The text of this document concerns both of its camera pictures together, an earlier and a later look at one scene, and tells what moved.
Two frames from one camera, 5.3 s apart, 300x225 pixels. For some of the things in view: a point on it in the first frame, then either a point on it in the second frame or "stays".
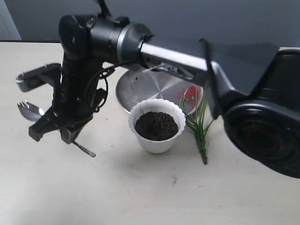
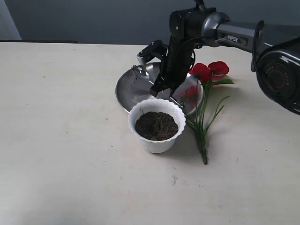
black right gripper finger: x=46 y=123 -> x=160 y=85
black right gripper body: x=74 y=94 -> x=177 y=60
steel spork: x=33 y=113 -> x=143 y=74
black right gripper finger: x=69 y=136 -> x=173 y=89
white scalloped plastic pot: x=156 y=123 stays
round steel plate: x=135 y=85 stays
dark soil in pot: x=156 y=126 stays
